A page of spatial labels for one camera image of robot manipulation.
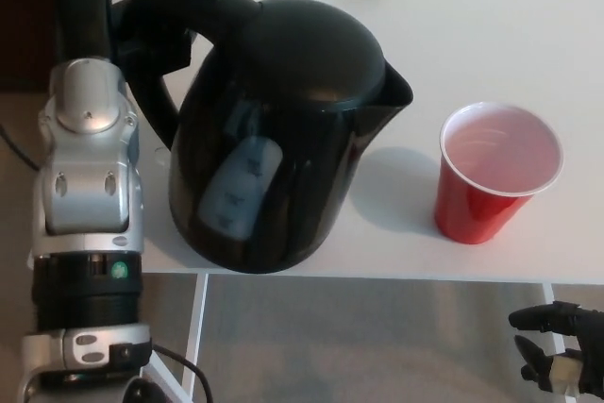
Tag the white metal table leg frame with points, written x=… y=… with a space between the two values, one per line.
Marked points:
x=553 y=294
x=194 y=337

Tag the red plastic cup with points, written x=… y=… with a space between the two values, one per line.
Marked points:
x=472 y=214

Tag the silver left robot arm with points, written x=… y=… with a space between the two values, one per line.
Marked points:
x=85 y=186

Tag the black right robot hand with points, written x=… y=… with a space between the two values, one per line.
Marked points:
x=585 y=346

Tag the dark brown cabinet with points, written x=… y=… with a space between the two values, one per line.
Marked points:
x=23 y=21

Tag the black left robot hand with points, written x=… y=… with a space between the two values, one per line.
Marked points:
x=82 y=11

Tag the black electric kettle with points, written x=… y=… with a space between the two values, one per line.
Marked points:
x=283 y=139

